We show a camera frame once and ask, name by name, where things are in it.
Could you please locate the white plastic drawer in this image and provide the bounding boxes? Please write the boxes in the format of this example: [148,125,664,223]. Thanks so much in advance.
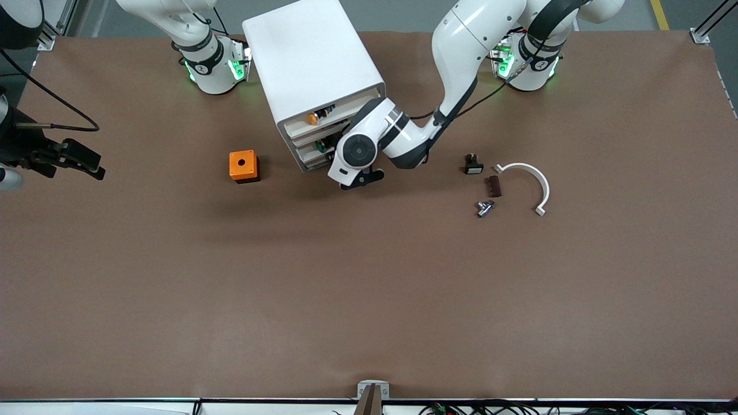
[284,86,383,138]
[291,118,352,148]
[295,134,342,161]
[300,151,336,172]

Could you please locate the orange push button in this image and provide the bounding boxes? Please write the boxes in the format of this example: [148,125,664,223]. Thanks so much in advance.
[306,105,336,126]

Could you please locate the white drawer cabinet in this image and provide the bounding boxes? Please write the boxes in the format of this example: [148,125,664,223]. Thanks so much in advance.
[242,0,388,172]

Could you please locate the brown table mat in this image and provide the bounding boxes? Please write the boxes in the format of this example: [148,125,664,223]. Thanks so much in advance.
[0,29,738,401]

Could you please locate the brown flat bar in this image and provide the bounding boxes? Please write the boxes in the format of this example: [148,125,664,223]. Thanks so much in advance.
[354,384,383,415]

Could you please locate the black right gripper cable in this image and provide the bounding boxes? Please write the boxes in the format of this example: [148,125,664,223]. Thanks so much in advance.
[0,49,100,132]

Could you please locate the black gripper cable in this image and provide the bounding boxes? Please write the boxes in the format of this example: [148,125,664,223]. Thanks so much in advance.
[0,49,100,132]
[411,69,519,120]

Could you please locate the aluminium frame post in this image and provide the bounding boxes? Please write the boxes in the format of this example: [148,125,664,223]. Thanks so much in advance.
[32,0,78,51]
[690,0,738,46]

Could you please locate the orange button enclosure box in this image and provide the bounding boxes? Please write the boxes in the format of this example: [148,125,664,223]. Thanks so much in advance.
[229,150,261,184]

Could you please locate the white table edge rail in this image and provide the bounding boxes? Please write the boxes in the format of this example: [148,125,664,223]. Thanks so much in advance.
[0,398,738,415]

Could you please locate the grey metal bracket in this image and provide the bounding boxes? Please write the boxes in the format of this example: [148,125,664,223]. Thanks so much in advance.
[357,380,390,399]

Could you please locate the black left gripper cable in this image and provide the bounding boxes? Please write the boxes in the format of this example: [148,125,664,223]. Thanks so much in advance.
[411,69,519,120]

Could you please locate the white curved plastic bracket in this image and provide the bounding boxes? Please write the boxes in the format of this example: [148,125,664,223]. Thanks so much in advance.
[494,163,551,217]

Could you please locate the black cable bundle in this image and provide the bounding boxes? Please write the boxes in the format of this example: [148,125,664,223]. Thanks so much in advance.
[418,401,738,415]

